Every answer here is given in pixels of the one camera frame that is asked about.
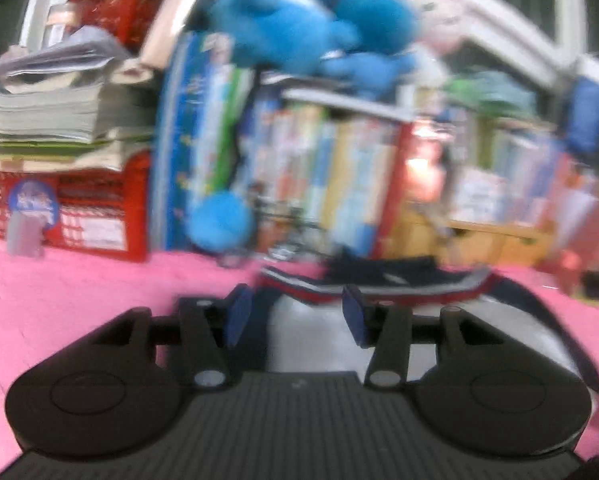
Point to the stack of paper books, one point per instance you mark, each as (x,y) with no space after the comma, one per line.
(83,103)

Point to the right row of upright books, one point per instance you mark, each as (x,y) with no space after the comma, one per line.
(532,156)

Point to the row of upright books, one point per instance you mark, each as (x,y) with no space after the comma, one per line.
(289,141)
(532,156)

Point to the blue plush ball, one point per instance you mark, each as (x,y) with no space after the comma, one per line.
(220,223)

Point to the miniature black bicycle model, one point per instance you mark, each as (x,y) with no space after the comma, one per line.
(281,234)

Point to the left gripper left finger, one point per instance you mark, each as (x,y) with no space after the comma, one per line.
(184,350)

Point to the navy and white jacket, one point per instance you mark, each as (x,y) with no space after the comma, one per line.
(304,328)

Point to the left row of upright books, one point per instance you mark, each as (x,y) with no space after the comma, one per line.
(289,141)

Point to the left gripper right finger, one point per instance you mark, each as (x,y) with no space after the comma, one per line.
(390,330)

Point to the blue round tag stand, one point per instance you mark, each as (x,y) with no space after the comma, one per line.
(34,209)

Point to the wooden desk organizer with drawers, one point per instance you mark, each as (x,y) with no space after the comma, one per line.
(426,230)

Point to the red plastic crate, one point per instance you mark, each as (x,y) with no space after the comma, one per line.
(102,211)

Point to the pink towel mat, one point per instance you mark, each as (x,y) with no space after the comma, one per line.
(49,302)

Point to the pocket label printer box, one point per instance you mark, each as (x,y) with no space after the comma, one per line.
(479,197)

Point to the large blue plush toy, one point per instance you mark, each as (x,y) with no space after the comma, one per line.
(363,43)

